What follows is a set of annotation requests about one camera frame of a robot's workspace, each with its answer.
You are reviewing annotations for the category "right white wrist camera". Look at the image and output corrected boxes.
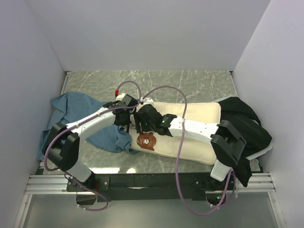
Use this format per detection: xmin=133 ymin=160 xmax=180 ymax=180
xmin=140 ymin=97 xmax=154 ymax=106

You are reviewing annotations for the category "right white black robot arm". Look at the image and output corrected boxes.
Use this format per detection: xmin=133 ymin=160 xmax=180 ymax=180
xmin=129 ymin=102 xmax=246 ymax=190

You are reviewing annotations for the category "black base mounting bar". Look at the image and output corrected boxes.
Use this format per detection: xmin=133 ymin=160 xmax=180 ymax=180
xmin=66 ymin=172 xmax=225 ymax=201

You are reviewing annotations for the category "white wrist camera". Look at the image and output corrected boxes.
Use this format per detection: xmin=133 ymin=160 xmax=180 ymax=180
xmin=114 ymin=89 xmax=127 ymax=101
xmin=140 ymin=97 xmax=154 ymax=106

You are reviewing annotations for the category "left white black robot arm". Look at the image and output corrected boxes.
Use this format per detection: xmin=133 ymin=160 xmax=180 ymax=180
xmin=43 ymin=94 xmax=139 ymax=191

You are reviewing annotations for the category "black garment pile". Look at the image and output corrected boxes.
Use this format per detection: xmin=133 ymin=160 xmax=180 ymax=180
xmin=218 ymin=96 xmax=272 ymax=187

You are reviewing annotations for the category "cream pillow with bear print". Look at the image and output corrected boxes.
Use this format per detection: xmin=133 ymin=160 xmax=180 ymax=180
xmin=128 ymin=101 xmax=222 ymax=166

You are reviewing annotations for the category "blue fabric pillowcase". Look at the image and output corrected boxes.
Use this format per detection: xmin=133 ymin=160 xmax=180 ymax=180
xmin=37 ymin=92 xmax=137 ymax=160

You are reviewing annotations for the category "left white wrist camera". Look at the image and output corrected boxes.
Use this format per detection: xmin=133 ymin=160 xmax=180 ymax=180
xmin=114 ymin=89 xmax=127 ymax=101

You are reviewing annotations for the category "white laundry basket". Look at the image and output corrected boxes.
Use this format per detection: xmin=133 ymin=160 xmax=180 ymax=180
xmin=246 ymin=142 xmax=273 ymax=161

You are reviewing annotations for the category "aluminium frame rail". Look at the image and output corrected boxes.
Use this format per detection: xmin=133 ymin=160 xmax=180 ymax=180
xmin=23 ymin=173 xmax=72 ymax=195

